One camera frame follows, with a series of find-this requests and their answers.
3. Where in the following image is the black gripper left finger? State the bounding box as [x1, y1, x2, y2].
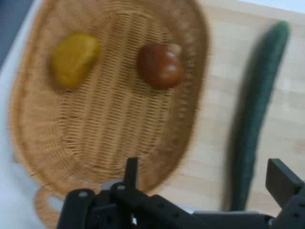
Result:
[57, 157, 191, 229]

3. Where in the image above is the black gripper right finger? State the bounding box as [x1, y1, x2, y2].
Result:
[265, 158, 305, 229]

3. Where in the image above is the yellow potato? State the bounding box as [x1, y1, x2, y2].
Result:
[49, 32, 101, 89]

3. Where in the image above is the long dark green cucumber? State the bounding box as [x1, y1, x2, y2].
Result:
[221, 21, 291, 212]

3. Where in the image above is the light wooden cutting board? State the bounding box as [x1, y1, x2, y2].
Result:
[147, 0, 305, 218]

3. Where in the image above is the brown mushroom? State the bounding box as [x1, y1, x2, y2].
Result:
[137, 43, 184, 90]

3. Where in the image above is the woven wicker basket with handles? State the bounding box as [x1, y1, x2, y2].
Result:
[8, 0, 212, 229]

